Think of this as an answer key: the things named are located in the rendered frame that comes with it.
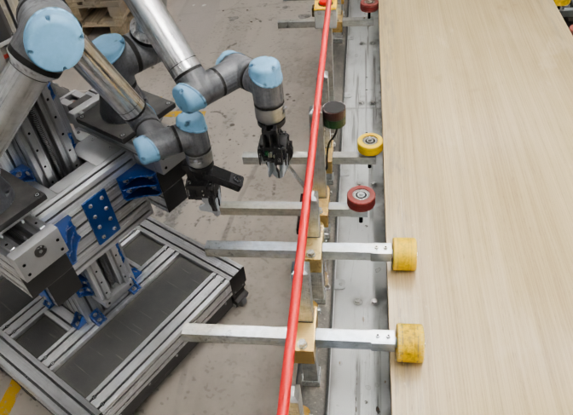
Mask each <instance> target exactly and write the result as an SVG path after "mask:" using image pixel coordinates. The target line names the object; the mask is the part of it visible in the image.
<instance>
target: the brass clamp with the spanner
mask: <svg viewBox="0 0 573 415"><path fill-rule="evenodd" d="M330 195H332V191H330V188H329V186H327V197H326V198H319V207H321V208H322V210H323V212H322V213H321V214H320V222H322V223H323V224H324V228H328V220H329V214H328V206H329V202H330Z"/></svg>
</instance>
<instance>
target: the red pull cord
mask: <svg viewBox="0 0 573 415"><path fill-rule="evenodd" d="M331 6H332V0H327V2H326V10H325V17H324V24H323V32H322V39H321V53H320V59H319V66H318V73H317V81H316V88H315V102H314V109H313V116H312V124H311V131H310V144H309V151H308V158H307V165H306V173H305V180H304V194H303V201H302V208H301V216H300V223H299V230H298V243H297V250H296V257H295V265H294V272H293V279H292V293H291V300H290V308H289V315H288V322H287V329H286V342H285V349H284V357H283V364H282V371H281V385H280V392H279V399H278V407H277V413H276V415H288V413H289V405H290V397H291V388H292V373H293V364H294V356H295V348H296V340H297V331H298V316H299V308H300V299H301V290H302V283H303V274H304V259H305V251H306V242H307V234H308V226H309V217H310V201H311V194H312V185H313V177H314V168H315V153H316V144H317V136H318V128H319V120H320V111H321V96H322V88H323V79H324V71H325V63H326V54H327V39H328V31H329V22H330V14H331Z"/></svg>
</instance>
